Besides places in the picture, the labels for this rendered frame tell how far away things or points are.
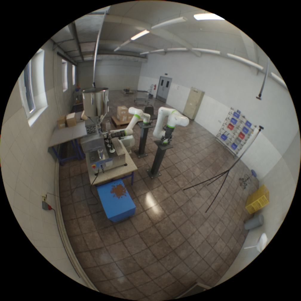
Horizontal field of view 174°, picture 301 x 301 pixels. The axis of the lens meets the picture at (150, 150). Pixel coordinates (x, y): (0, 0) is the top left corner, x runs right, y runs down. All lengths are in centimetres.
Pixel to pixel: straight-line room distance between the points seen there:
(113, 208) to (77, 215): 103
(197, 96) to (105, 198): 599
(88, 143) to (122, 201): 87
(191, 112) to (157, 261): 647
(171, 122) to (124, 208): 120
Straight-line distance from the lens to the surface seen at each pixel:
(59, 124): 297
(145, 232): 199
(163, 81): 890
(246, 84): 586
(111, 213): 141
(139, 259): 206
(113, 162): 139
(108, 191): 152
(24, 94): 300
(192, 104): 622
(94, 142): 112
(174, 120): 101
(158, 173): 243
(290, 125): 607
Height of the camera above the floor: 197
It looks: 42 degrees down
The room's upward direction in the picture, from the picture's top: 14 degrees clockwise
